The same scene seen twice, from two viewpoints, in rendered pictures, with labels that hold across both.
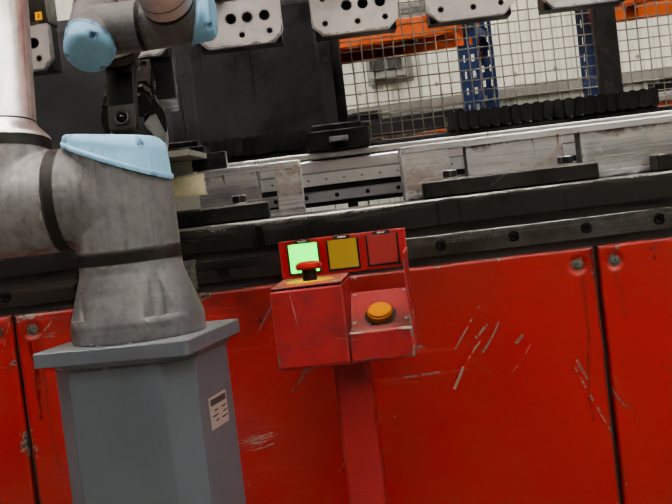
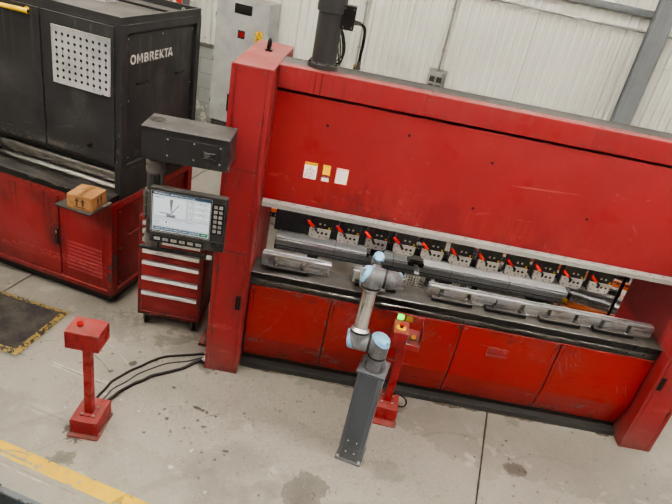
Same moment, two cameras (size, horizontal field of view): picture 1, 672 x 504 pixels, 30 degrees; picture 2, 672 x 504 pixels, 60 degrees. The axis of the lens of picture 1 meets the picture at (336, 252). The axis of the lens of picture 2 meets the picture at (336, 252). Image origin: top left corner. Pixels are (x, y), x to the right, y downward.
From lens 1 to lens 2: 2.69 m
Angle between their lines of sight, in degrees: 26
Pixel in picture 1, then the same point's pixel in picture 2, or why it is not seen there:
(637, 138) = (484, 299)
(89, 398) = (364, 379)
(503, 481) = (424, 359)
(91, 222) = (374, 353)
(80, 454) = (359, 385)
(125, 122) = not seen: hidden behind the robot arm
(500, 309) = (438, 330)
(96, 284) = (371, 362)
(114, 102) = not seen: hidden behind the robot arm
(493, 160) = (449, 293)
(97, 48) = not seen: hidden behind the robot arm
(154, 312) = (379, 369)
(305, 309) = (399, 337)
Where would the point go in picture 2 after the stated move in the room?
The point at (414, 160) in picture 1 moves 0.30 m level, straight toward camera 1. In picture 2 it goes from (432, 288) to (432, 311)
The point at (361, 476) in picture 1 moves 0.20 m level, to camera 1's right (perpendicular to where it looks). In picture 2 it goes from (397, 363) to (425, 368)
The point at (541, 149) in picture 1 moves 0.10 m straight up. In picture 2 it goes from (461, 295) to (465, 283)
